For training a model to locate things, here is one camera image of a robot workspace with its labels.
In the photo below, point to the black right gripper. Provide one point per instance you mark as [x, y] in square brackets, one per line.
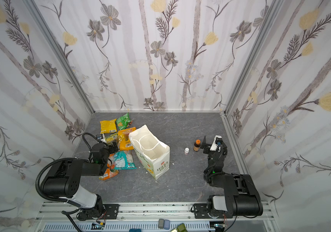
[209, 146]

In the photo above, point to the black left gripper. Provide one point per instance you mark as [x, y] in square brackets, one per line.
[112, 146]

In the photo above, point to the orange snack pack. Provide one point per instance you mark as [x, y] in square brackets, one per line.
[124, 141]

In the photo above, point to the teal mint candy bag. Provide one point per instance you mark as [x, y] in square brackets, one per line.
[123, 160]

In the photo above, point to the yellow chip bag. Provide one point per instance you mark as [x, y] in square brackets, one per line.
[108, 126]

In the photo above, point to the orange Fox's candy bag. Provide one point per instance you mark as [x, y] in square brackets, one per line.
[110, 171]

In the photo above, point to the green snack bag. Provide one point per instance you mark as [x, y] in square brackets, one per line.
[123, 122]

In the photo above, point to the white paper shopping bag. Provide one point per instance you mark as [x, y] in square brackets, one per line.
[153, 154]

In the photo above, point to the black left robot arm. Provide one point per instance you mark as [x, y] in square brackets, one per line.
[59, 181]

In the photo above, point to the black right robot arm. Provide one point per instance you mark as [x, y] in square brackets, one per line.
[240, 196]

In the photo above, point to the brown bottle orange cap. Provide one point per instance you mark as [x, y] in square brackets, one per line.
[197, 145]

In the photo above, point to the green yellow object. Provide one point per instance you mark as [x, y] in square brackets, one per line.
[180, 228]

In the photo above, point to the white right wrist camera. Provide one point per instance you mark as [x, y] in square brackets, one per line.
[217, 144]

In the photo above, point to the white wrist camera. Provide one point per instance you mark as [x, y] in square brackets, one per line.
[100, 137]
[217, 144]

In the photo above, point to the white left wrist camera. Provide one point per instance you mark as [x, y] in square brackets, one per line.
[100, 137]

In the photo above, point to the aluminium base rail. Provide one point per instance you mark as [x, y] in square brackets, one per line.
[123, 217]

